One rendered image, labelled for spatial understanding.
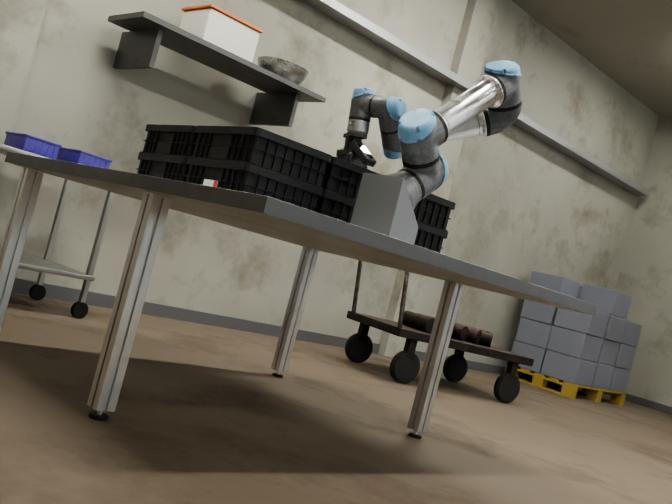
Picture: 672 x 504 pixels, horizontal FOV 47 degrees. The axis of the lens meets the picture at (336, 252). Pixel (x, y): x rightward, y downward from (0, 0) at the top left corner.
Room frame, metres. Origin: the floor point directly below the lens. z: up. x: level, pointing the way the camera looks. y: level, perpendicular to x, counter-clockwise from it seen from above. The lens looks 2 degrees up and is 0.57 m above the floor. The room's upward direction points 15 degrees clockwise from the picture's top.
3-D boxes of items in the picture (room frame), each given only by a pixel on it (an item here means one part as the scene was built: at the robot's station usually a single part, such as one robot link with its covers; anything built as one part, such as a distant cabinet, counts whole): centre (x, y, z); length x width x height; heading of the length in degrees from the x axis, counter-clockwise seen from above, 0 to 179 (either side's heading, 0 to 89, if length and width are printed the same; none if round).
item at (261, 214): (2.87, 0.15, 0.35); 1.60 x 1.60 x 0.70; 44
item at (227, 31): (4.70, 1.03, 1.78); 0.40 x 0.33 x 0.22; 134
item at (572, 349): (7.89, -2.60, 0.55); 1.11 x 0.75 x 1.10; 134
